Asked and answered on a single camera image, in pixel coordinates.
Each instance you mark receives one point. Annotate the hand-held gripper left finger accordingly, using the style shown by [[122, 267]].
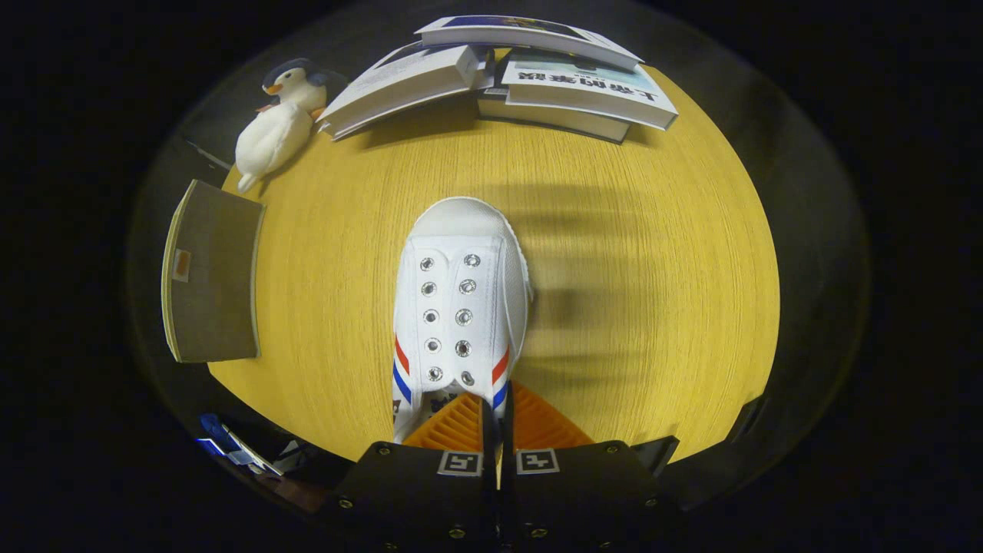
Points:
[[415, 491]]

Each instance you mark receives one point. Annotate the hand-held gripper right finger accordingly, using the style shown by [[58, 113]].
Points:
[[584, 491]]

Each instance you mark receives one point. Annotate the white striped canvas shoe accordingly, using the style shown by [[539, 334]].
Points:
[[461, 292]]

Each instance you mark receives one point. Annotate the beige fabric storage box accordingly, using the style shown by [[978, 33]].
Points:
[[211, 269]]

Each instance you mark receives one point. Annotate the computer monitor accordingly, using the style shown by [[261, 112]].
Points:
[[223, 445]]

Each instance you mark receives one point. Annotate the white duck plush toy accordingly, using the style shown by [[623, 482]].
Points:
[[269, 142]]

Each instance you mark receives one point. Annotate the teal cover book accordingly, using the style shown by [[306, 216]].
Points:
[[587, 88]]

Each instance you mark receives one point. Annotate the white book with portrait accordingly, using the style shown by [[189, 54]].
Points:
[[407, 77]]

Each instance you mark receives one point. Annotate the penguin plush toy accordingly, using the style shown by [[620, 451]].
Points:
[[296, 84]]

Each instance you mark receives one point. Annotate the blue cover book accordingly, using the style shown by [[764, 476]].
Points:
[[530, 34]]

